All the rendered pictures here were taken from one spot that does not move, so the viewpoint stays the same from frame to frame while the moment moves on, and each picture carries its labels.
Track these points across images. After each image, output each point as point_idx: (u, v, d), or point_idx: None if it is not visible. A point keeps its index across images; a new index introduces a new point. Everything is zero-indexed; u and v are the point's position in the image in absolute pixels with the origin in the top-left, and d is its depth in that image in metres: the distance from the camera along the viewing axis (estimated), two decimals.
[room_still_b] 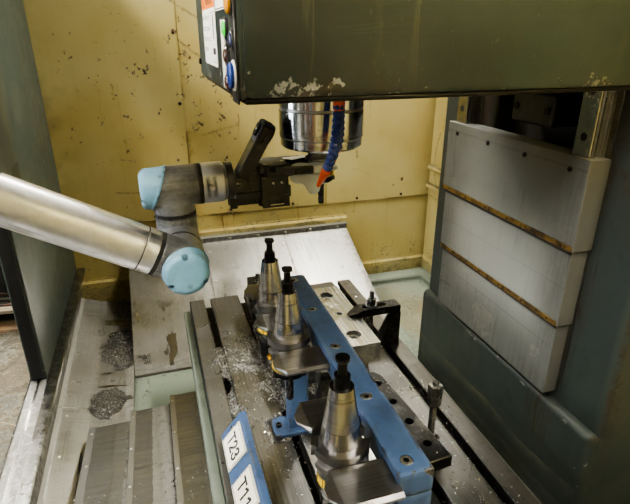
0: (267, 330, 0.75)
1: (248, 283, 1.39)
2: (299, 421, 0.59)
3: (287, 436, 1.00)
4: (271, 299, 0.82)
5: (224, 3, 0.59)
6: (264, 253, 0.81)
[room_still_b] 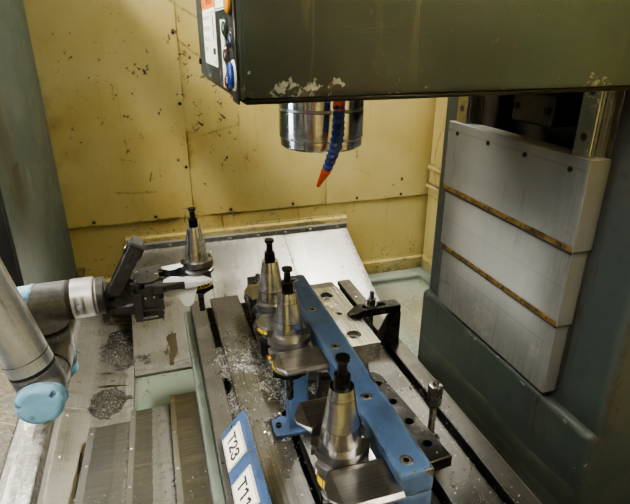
0: (267, 330, 0.75)
1: (248, 283, 1.39)
2: (299, 421, 0.59)
3: (287, 436, 1.00)
4: (271, 299, 0.82)
5: (224, 3, 0.59)
6: (264, 253, 0.81)
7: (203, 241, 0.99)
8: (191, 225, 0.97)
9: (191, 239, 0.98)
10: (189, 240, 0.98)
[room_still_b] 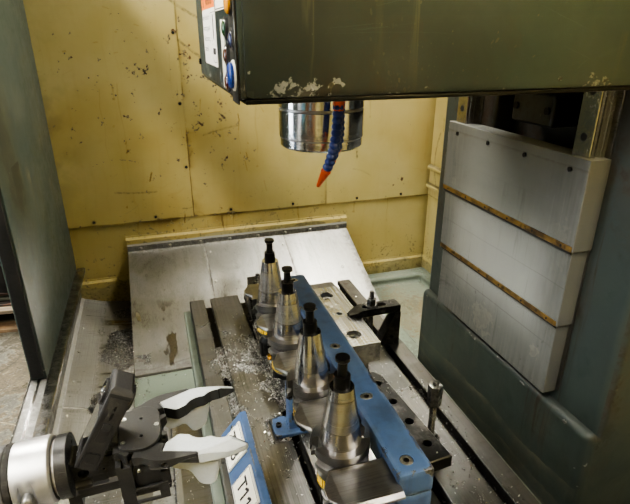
0: (267, 330, 0.75)
1: (248, 283, 1.39)
2: (299, 421, 0.59)
3: (287, 436, 1.00)
4: (271, 299, 0.82)
5: (224, 3, 0.59)
6: (264, 253, 0.81)
7: (324, 354, 0.63)
8: (308, 332, 0.61)
9: (308, 354, 0.62)
10: (304, 354, 0.62)
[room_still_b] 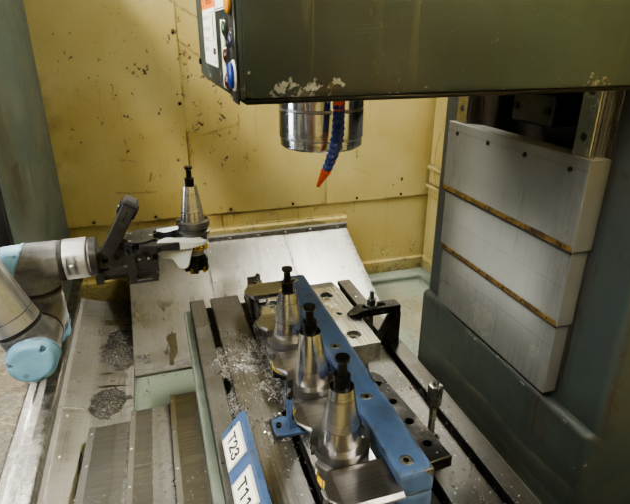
0: (267, 330, 0.75)
1: (248, 283, 1.39)
2: (299, 421, 0.59)
3: (287, 436, 1.00)
4: (191, 218, 0.96)
5: (224, 3, 0.59)
6: (184, 178, 0.95)
7: (324, 354, 0.63)
8: (308, 332, 0.61)
9: (308, 354, 0.62)
10: (304, 354, 0.62)
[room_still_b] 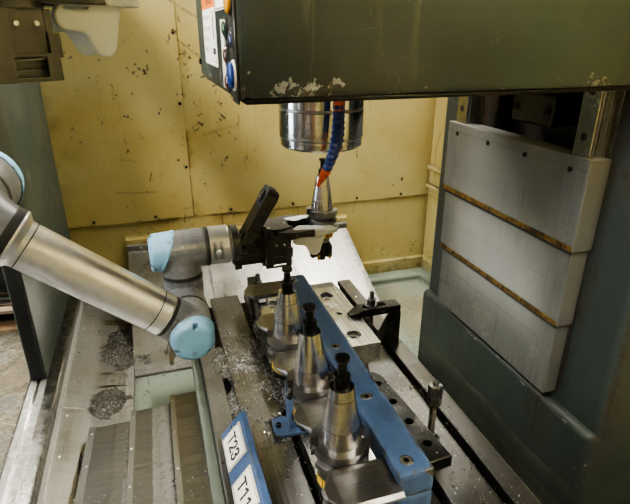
0: (267, 330, 0.75)
1: (248, 283, 1.39)
2: (299, 421, 0.59)
3: (287, 436, 1.00)
4: (323, 207, 1.03)
5: (224, 3, 0.59)
6: (318, 169, 1.02)
7: (324, 354, 0.63)
8: (308, 332, 0.61)
9: (308, 354, 0.62)
10: (304, 354, 0.62)
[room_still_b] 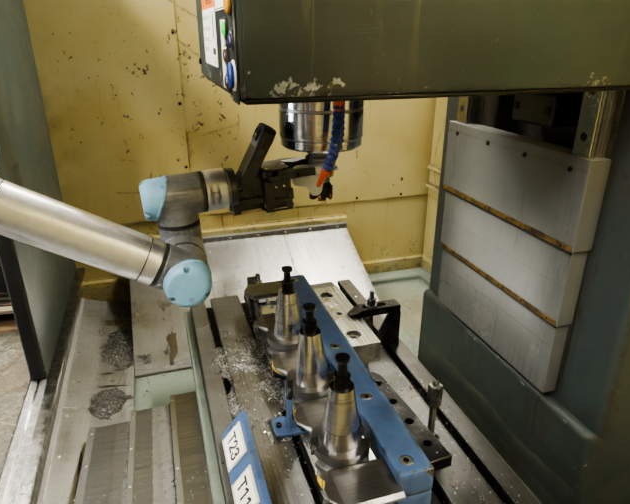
0: (267, 330, 0.75)
1: (248, 283, 1.39)
2: (299, 421, 0.59)
3: (287, 436, 1.00)
4: None
5: (224, 3, 0.59)
6: None
7: (324, 354, 0.63)
8: (308, 332, 0.61)
9: (308, 354, 0.62)
10: (304, 354, 0.62)
